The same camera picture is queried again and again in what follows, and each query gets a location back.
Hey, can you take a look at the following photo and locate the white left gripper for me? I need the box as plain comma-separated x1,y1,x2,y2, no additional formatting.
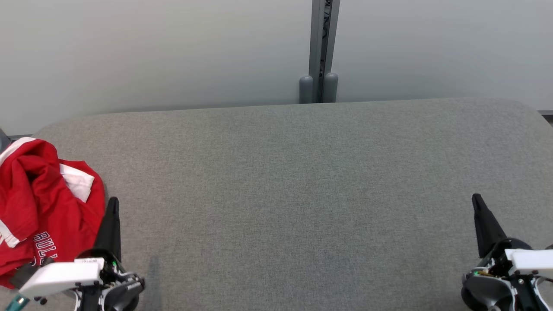
19,197,126,299

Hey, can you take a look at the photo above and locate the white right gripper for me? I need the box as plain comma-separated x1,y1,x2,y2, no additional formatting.
472,193,553,278

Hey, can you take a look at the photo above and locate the red basketball jersey white trim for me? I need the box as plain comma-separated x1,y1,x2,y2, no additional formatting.
0,137,106,289

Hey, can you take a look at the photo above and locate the teal plug left camera cable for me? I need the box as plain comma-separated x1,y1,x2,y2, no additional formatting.
5,293,30,311

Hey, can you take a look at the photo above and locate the grey cylindrical post cap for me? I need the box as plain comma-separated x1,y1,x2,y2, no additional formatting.
323,73,339,103
299,76,314,104

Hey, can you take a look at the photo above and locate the grey metal partition post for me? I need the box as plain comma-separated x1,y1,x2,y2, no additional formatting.
308,0,341,104

